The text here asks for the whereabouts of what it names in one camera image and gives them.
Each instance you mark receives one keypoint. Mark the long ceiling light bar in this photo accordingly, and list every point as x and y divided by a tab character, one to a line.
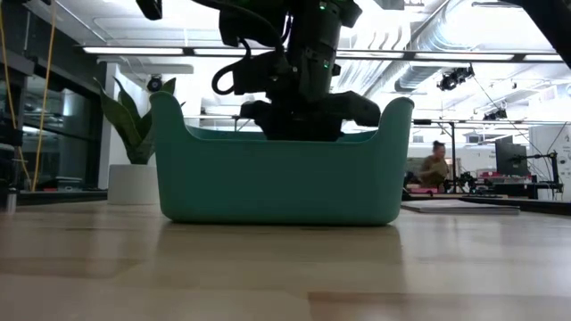
134	50

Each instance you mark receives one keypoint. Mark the person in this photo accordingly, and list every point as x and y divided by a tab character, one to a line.
435	171

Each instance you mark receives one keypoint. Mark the white plant pot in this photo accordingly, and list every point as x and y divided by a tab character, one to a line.
131	185

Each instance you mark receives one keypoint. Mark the black pole stand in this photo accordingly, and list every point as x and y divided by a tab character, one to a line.
453	151

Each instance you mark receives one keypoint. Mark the black computer monitor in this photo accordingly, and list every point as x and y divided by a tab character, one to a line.
510	158

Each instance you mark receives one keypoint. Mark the black track light cluster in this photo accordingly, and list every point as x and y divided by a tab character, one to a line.
452	79

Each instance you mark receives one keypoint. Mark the pink box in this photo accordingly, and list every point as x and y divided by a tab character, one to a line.
424	190

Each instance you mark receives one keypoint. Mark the green snake plant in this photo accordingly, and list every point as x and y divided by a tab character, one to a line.
129	129

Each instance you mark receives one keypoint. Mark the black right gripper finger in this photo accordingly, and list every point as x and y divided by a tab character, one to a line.
323	130
283	130

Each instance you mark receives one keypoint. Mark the flat grey board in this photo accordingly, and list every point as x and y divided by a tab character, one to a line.
459	207

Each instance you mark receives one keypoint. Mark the white cabinet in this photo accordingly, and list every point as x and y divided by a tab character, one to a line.
540	138

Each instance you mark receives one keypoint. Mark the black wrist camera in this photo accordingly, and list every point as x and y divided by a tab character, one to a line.
261	73

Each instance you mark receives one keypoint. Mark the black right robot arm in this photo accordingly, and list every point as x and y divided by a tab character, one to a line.
319	31

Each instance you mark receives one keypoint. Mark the teal plastic bin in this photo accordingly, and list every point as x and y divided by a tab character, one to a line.
276	183

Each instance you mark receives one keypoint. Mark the small black track light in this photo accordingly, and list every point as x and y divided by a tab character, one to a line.
495	115

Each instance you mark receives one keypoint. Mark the silver metal can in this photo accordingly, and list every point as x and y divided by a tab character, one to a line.
10	200

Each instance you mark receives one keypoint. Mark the round black ceiling spotlight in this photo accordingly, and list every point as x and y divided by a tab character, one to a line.
154	83

